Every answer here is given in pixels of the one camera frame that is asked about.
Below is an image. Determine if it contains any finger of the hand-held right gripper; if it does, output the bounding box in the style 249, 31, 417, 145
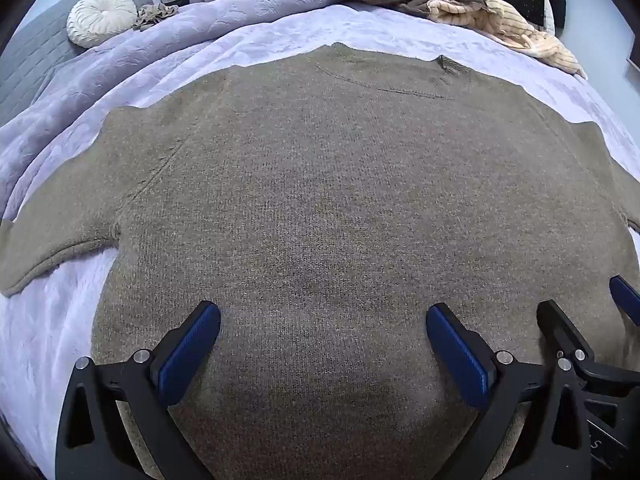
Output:
536, 299, 597, 377
609, 275, 640, 328

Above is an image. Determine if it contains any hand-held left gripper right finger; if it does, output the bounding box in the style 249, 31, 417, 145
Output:
426, 302, 593, 480

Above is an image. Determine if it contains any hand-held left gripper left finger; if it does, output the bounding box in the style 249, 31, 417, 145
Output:
54, 301, 222, 480

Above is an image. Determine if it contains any olive knitted sweater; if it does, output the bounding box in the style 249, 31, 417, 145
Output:
0, 42, 640, 480

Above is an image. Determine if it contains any white hanging garment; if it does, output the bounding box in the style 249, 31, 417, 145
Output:
495, 0, 556, 36

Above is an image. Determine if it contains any purple plush blanket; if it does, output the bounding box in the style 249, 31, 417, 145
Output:
0, 0, 640, 480

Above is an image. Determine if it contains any cream striped garment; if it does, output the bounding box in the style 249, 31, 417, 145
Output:
427, 0, 588, 80

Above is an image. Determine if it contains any black glitter bag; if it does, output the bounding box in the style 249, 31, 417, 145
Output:
492, 0, 547, 28

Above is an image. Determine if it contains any grey quilted headboard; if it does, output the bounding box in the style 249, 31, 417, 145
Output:
0, 0, 153, 128

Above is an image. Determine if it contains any small beige crumpled cloth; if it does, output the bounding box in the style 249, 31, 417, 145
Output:
132, 4, 180, 31

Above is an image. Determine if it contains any round white pleated cushion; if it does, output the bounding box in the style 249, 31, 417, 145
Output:
66, 0, 138, 49

